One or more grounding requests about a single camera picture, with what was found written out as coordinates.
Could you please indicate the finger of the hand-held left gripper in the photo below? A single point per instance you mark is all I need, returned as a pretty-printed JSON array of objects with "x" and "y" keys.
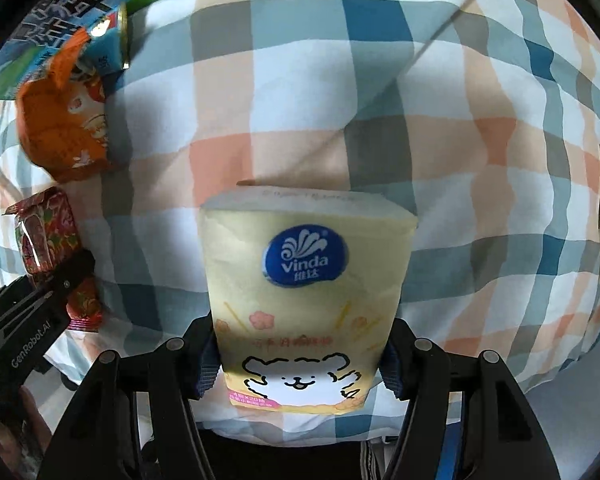
[{"x": 62, "y": 280}]

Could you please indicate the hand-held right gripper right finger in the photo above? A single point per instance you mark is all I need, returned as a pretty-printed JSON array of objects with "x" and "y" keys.
[{"x": 391, "y": 365}]

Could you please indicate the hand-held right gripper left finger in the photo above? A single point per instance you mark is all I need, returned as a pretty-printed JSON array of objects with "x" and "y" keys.
[{"x": 206, "y": 365}]

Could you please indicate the red floral snack packet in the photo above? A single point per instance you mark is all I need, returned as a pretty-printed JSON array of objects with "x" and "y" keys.
[{"x": 50, "y": 240}]

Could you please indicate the yellow tissue pack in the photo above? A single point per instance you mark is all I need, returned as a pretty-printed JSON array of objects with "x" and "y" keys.
[{"x": 305, "y": 300}]

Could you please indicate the person's left hand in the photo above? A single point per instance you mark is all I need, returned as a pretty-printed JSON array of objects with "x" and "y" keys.
[{"x": 27, "y": 425}]

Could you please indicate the orange snack packet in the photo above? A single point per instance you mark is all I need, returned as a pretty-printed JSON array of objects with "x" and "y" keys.
[{"x": 65, "y": 120}]

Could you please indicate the plaid bed sheet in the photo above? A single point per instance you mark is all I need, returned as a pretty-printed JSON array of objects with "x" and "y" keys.
[{"x": 380, "y": 135}]

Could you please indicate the small blue drink packet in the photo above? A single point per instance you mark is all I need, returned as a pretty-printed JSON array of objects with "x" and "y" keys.
[{"x": 111, "y": 40}]

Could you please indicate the blue green printed carton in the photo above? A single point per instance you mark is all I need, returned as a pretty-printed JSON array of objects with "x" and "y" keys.
[{"x": 55, "y": 15}]

